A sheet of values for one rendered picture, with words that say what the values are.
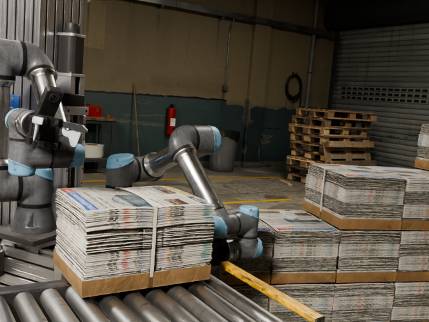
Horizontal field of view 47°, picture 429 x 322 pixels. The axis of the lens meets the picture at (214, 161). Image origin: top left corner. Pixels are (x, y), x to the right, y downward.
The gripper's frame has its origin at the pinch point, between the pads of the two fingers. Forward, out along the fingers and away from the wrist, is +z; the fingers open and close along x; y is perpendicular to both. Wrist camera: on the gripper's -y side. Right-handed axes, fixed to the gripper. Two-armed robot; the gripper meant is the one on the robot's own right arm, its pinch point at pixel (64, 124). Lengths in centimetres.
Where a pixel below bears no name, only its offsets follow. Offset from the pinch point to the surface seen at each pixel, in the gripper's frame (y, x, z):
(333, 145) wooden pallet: -33, -611, -385
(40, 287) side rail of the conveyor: 43.4, -4.3, -7.3
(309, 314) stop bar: 35, -53, 42
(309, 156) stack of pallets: -7, -617, -435
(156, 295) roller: 40, -29, 10
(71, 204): 20.6, -8.5, -6.7
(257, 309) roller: 38, -47, 30
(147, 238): 25.8, -24.8, 6.9
